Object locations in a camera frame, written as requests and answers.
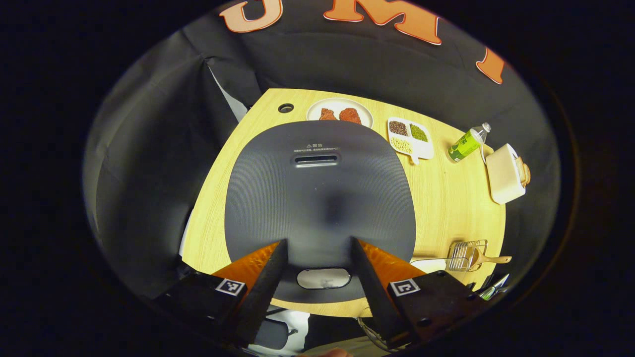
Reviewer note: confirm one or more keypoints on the white toaster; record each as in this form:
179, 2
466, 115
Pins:
503, 176

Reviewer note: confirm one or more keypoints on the green label plastic bottle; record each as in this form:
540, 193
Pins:
464, 145

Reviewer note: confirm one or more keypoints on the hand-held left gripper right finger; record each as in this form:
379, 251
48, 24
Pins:
374, 292

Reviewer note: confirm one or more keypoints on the toasted bread slice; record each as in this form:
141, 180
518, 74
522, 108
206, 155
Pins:
524, 172

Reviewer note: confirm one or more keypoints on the black office chair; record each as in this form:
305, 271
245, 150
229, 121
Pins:
275, 334

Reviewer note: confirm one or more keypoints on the white divided bean dish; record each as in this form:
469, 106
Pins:
424, 148

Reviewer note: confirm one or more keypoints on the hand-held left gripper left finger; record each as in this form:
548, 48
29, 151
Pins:
265, 292

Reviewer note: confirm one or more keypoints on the black rice cooker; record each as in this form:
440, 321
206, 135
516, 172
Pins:
317, 198

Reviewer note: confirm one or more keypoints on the round white plate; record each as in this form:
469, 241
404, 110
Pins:
342, 103

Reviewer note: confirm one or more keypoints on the reddish brown meat piece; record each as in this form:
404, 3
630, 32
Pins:
327, 114
350, 115

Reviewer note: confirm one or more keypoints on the white rice container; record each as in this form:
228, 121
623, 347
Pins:
429, 265

